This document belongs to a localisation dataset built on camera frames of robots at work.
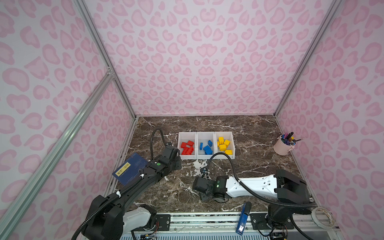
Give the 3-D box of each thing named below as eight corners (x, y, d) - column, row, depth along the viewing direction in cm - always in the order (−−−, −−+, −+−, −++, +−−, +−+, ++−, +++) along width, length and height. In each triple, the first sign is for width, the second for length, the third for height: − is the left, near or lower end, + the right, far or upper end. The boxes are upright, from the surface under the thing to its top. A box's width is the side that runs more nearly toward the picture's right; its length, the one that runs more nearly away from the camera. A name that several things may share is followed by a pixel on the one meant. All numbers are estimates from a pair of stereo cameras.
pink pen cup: (282, 158, 98) (292, 146, 87) (270, 149, 102) (278, 136, 91) (291, 150, 101) (302, 138, 91) (279, 141, 106) (289, 128, 95)
